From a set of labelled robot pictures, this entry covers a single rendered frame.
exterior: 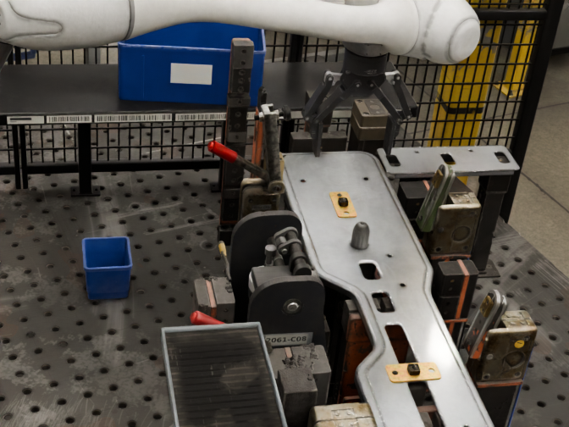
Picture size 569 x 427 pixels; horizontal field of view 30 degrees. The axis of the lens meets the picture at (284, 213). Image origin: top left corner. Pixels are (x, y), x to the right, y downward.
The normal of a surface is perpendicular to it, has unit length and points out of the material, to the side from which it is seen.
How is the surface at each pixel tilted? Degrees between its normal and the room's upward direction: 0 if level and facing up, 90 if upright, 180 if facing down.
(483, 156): 0
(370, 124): 89
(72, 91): 0
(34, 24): 83
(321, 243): 0
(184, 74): 90
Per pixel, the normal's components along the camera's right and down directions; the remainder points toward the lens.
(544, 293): 0.09, -0.82
